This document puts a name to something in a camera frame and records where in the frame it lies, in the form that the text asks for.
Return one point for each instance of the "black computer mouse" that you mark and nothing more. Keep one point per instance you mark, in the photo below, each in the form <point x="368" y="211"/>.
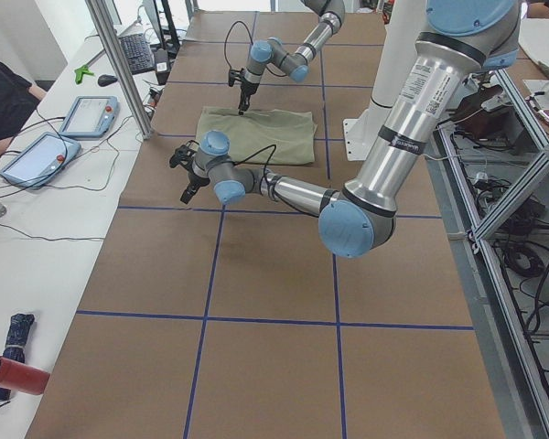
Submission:
<point x="106" y="80"/>

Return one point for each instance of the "green long-sleeve shirt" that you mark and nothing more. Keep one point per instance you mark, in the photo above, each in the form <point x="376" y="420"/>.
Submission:
<point x="292" y="133"/>

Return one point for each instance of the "green plastic clamp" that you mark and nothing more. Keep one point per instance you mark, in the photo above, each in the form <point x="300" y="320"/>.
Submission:
<point x="81" y="72"/>

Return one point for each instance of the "far blue teach pendant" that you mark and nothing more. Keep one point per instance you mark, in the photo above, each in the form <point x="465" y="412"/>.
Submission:
<point x="89" y="117"/>

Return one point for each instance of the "aluminium side frame rail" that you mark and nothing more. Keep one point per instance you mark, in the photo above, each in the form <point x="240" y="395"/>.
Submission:
<point x="495" y="143"/>

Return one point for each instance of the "near blue teach pendant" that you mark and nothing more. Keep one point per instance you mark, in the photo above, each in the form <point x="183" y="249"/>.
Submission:
<point x="38" y="163"/>

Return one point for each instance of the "black power adapter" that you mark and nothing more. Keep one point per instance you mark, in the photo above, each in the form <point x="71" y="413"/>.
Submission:
<point x="162" y="66"/>

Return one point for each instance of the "black keyboard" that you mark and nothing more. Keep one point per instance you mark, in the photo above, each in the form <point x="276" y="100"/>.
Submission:
<point x="138" y="53"/>

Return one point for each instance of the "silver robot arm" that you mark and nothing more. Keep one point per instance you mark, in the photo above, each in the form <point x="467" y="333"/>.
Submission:
<point x="271" y="51"/>
<point x="431" y="47"/>

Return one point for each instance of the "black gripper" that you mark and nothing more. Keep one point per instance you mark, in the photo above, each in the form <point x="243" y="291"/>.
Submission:
<point x="246" y="88"/>
<point x="194" y="176"/>

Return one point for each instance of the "red cylindrical bottle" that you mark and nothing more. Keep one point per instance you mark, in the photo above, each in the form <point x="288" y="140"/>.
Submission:
<point x="18" y="376"/>

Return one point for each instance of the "blue teach pendant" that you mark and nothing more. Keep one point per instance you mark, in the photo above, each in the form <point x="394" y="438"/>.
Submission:
<point x="38" y="163"/>
<point x="89" y="117"/>

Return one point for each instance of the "folded dark blue umbrella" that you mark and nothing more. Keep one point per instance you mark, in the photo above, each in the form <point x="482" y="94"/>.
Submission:
<point x="15" y="343"/>

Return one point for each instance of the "aluminium frame post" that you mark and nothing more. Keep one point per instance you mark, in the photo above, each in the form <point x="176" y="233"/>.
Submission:
<point x="104" y="25"/>

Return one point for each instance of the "person in black shirt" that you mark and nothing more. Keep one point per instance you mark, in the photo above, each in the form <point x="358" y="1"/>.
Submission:
<point x="18" y="99"/>

